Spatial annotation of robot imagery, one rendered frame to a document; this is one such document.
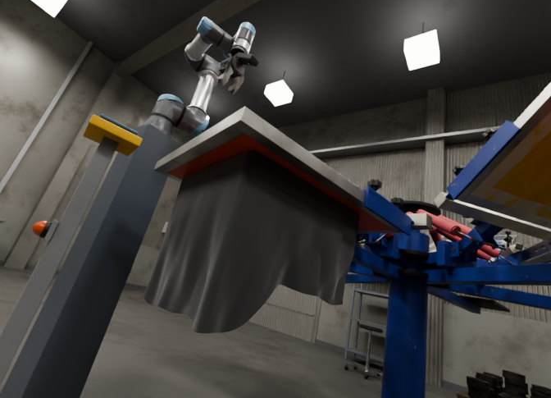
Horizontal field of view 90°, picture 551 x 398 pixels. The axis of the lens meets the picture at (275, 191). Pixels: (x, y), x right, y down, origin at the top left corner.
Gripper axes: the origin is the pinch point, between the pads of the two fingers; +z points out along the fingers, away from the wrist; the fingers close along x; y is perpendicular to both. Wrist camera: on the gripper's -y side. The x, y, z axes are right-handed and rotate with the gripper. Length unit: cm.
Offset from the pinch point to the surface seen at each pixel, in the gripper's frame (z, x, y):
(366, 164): -232, -469, 117
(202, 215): 58, 8, -19
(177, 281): 76, 6, -16
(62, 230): 70, 30, 2
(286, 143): 39, 9, -43
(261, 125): 39, 16, -42
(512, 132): 10, -42, -90
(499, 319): 34, -467, -97
